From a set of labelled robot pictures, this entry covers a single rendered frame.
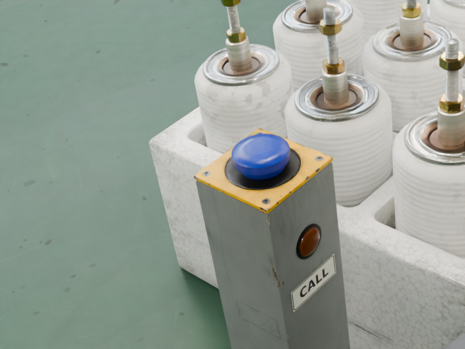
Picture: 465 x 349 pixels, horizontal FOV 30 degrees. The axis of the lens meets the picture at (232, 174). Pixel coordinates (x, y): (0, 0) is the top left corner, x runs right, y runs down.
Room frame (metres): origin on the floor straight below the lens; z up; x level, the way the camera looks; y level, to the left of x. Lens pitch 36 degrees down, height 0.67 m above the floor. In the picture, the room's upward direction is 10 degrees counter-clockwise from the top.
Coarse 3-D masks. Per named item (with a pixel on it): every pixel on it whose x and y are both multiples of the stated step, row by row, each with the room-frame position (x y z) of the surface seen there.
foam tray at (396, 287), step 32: (192, 128) 0.76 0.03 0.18; (160, 160) 0.74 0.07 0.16; (192, 160) 0.71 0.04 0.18; (192, 192) 0.71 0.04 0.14; (384, 192) 0.60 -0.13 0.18; (192, 224) 0.72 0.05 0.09; (352, 224) 0.57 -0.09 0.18; (384, 224) 0.59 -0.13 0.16; (192, 256) 0.73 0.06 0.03; (352, 256) 0.56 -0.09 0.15; (384, 256) 0.53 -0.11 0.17; (416, 256) 0.51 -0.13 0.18; (448, 256) 0.51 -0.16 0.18; (352, 288) 0.56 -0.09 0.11; (384, 288) 0.53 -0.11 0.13; (416, 288) 0.51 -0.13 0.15; (448, 288) 0.48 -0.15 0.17; (352, 320) 0.56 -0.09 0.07; (384, 320) 0.53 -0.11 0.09; (416, 320) 0.51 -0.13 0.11; (448, 320) 0.48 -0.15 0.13
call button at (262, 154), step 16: (240, 144) 0.50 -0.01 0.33; (256, 144) 0.49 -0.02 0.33; (272, 144) 0.49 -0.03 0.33; (288, 144) 0.49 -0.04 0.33; (240, 160) 0.48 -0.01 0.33; (256, 160) 0.48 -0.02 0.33; (272, 160) 0.47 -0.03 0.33; (288, 160) 0.48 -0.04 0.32; (256, 176) 0.47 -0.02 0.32; (272, 176) 0.47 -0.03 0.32
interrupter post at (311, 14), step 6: (306, 0) 0.82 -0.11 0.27; (312, 0) 0.81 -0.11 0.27; (318, 0) 0.81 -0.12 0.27; (324, 0) 0.82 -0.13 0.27; (306, 6) 0.82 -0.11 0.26; (312, 6) 0.81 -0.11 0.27; (318, 6) 0.81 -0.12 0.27; (324, 6) 0.82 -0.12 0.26; (312, 12) 0.81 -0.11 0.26; (318, 12) 0.81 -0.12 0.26; (312, 18) 0.82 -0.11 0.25; (318, 18) 0.81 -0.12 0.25
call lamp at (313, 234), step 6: (312, 228) 0.46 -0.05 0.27; (306, 234) 0.46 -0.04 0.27; (312, 234) 0.46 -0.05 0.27; (318, 234) 0.47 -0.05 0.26; (306, 240) 0.46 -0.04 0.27; (312, 240) 0.46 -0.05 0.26; (318, 240) 0.46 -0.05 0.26; (300, 246) 0.45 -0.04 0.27; (306, 246) 0.46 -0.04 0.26; (312, 246) 0.46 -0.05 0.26; (300, 252) 0.45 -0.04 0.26; (306, 252) 0.46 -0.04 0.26; (312, 252) 0.46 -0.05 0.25
